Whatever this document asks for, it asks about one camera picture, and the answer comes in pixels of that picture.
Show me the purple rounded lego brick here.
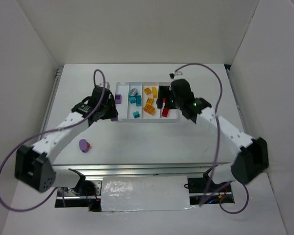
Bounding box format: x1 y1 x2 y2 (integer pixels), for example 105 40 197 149
79 139 89 153

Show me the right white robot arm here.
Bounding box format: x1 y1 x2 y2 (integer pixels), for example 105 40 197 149
156 79 269 185

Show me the purple square lego brick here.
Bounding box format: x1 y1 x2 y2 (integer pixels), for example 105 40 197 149
115 94 122 104

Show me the purple curved lego brick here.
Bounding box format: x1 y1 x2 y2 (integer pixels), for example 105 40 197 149
110 117 119 122

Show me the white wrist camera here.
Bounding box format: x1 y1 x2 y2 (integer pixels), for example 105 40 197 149
99 81 110 89
169 71 183 79

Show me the yellow butterfly lego brick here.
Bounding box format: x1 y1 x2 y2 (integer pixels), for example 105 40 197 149
143 104 155 115

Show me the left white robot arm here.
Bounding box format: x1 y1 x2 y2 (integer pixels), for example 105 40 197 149
15 86 118 193

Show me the aluminium frame rail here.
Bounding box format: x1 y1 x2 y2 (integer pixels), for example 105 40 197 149
51 163 236 177

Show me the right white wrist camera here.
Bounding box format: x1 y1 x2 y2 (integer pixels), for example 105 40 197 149
169 71 183 79

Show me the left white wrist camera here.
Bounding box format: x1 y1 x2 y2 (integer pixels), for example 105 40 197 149
99 81 110 89

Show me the white divided sorting tray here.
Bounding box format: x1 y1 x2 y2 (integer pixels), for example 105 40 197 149
115 82 179 123

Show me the yellow square lego brick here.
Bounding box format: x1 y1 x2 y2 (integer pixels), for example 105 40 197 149
144 88 152 95

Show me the white foam board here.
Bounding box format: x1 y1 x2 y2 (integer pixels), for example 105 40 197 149
101 176 190 212

